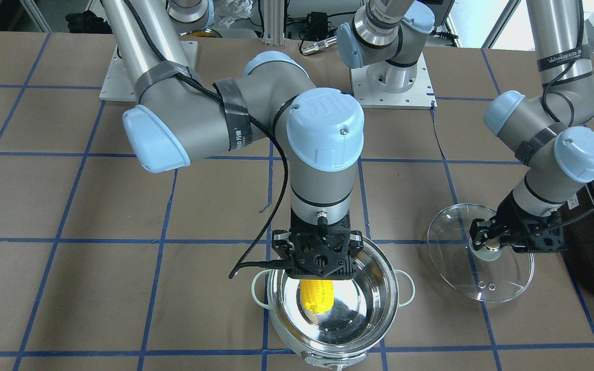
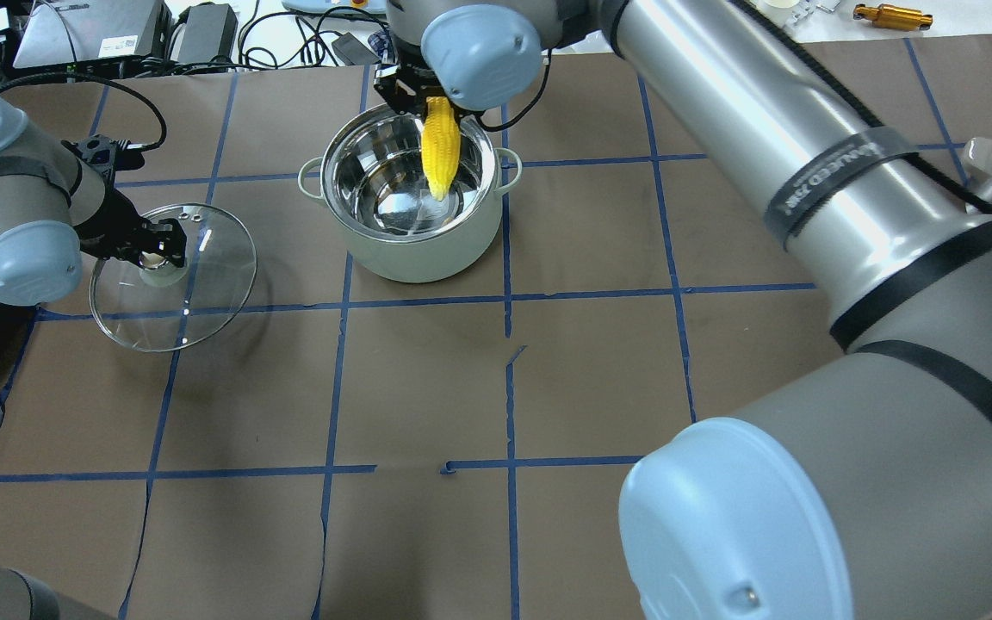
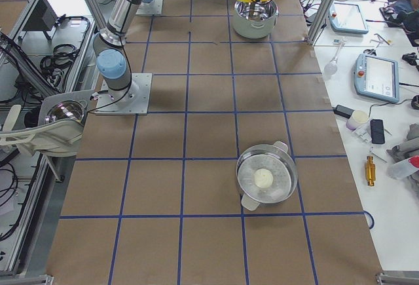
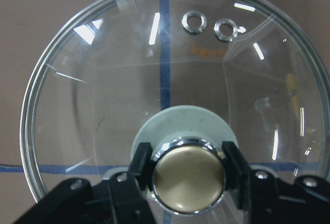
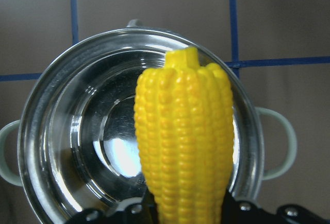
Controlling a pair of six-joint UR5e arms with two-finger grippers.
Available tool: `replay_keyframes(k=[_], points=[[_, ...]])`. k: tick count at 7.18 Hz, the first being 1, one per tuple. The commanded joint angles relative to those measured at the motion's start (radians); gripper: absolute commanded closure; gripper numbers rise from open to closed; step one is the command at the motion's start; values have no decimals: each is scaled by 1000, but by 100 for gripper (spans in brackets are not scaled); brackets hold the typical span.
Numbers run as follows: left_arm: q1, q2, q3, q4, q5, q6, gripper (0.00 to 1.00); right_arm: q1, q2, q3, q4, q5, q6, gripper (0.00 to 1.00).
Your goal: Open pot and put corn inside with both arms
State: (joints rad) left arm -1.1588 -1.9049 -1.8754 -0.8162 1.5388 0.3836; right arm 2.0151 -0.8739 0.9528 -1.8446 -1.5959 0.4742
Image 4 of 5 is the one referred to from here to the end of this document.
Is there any glass pot lid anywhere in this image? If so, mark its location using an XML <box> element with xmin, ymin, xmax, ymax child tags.
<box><xmin>20</xmin><ymin>0</ymin><xmax>329</xmax><ymax>223</ymax></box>

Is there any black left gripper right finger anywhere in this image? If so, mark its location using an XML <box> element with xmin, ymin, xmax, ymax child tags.
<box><xmin>222</xmin><ymin>141</ymin><xmax>329</xmax><ymax>223</ymax></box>

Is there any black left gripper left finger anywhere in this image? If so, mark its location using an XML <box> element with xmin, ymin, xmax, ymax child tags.
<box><xmin>16</xmin><ymin>143</ymin><xmax>156</xmax><ymax>223</ymax></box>

